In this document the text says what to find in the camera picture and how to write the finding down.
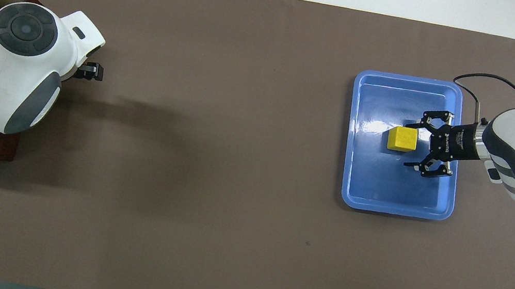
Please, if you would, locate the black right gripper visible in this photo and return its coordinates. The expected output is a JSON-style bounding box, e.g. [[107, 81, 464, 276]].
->
[[398, 105, 488, 187]]

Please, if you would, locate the yellow block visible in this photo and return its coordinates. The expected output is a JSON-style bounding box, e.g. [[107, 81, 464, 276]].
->
[[386, 124, 420, 155]]

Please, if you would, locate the blue plastic tray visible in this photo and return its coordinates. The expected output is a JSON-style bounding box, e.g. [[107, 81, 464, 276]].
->
[[334, 67, 475, 225]]

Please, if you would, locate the brown table mat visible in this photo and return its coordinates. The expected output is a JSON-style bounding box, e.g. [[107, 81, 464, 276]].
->
[[0, 0, 515, 289]]

